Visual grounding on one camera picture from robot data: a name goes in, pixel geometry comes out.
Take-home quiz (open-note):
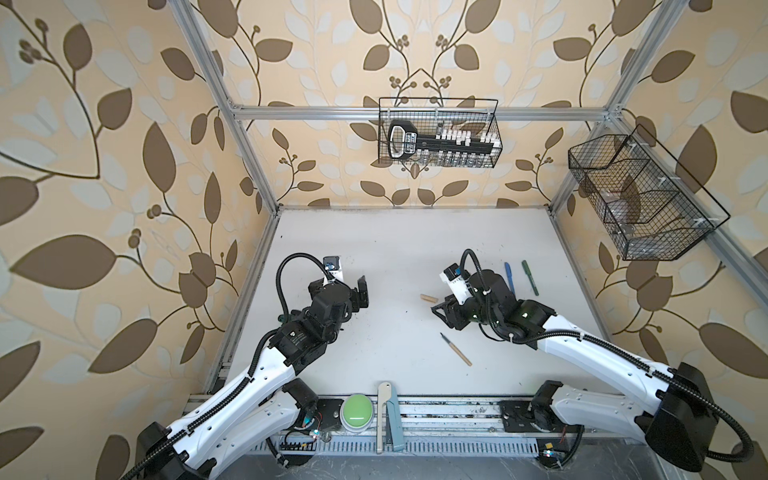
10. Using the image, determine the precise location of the beige pen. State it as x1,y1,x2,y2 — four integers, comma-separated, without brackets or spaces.
440,332,473,367

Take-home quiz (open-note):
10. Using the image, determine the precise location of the blue pen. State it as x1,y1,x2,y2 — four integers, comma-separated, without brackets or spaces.
504,261,516,295

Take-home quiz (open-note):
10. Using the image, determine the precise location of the green pen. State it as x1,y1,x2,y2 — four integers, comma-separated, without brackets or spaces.
521,260,540,296

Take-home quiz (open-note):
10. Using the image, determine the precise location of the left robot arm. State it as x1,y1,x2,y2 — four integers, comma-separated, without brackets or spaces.
124,252,370,479

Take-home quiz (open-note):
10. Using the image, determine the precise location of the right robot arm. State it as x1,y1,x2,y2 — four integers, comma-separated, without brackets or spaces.
431,249,755,473

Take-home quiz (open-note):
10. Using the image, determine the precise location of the green push button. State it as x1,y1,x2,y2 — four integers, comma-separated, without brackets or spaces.
340,394,374,434

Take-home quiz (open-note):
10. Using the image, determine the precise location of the black socket holder tool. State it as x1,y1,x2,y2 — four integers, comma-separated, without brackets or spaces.
384,120,503,160

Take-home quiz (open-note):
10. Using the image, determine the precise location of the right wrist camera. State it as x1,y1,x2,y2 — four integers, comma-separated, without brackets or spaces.
439,264,472,305

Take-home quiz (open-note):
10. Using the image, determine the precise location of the aluminium front rail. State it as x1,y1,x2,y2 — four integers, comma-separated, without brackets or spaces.
185,394,673,439

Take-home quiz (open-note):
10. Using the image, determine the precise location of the beige blue handled tool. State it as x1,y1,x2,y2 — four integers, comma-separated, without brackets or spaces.
376,381,406,455

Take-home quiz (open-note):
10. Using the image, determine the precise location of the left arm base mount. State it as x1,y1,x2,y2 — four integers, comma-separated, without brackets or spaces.
281,396,343,433

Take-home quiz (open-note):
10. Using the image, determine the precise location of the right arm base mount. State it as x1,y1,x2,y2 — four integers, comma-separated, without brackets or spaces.
498,399,580,436

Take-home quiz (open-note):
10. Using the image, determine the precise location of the wire basket back wall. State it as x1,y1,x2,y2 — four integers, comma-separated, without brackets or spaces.
377,96,503,169

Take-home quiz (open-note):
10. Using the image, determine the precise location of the wire basket wall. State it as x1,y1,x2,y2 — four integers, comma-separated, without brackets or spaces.
377,96,503,169
568,124,731,261

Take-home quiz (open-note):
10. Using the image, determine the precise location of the wire basket right wall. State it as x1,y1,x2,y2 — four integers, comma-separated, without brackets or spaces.
568,124,731,261

